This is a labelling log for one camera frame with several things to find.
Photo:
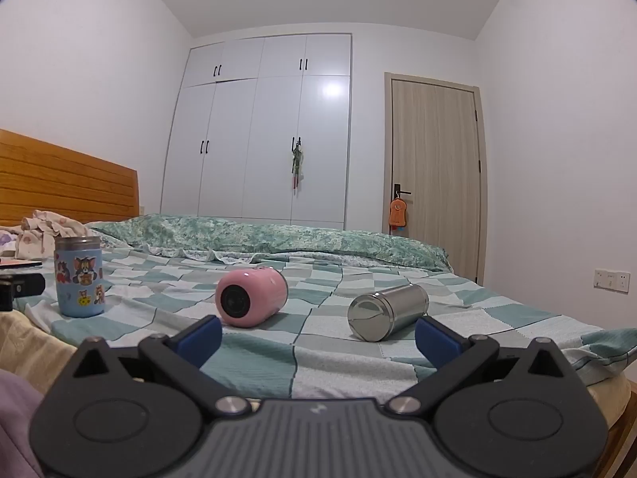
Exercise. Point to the orange hanging toy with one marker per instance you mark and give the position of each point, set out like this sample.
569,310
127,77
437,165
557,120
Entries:
397,214

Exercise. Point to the black box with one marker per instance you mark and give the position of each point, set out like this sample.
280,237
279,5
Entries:
20,291

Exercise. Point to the pink cup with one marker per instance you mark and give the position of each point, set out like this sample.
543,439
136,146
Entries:
259,291

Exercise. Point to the beige wooden door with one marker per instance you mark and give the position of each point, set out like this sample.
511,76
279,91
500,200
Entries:
438,159

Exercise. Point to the white wardrobe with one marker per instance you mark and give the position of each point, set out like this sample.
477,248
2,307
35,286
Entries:
229,134

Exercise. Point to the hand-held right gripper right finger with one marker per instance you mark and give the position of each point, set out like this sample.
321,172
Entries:
438,341

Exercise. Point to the wooden headboard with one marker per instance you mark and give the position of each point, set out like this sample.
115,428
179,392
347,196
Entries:
64,184

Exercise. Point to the white wall socket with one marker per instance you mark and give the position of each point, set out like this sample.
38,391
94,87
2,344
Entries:
612,280

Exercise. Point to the purple cloth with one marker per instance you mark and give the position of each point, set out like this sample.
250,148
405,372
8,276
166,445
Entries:
17,423

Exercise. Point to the green floral quilt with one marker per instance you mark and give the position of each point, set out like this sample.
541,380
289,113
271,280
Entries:
278,239

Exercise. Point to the flat dark tablet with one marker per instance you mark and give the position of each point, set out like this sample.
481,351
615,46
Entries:
17,264

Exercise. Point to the beige blanket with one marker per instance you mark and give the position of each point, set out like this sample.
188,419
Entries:
30,343

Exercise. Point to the green checkered bedsheet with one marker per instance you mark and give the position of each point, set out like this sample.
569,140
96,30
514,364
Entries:
323,358

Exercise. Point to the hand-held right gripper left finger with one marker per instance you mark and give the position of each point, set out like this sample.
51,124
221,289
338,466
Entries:
199,341

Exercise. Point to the stainless steel cup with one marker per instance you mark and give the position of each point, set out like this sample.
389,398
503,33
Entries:
390,308

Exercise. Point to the blue cartoon cup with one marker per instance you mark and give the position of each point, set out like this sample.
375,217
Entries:
77,279

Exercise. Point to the crumpled printed cloth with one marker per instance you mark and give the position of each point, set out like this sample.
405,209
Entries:
40,231

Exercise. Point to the wooden bed frame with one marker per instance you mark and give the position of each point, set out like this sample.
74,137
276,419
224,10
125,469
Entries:
622,433

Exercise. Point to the green hanging ornament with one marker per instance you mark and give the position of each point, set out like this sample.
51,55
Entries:
296,162

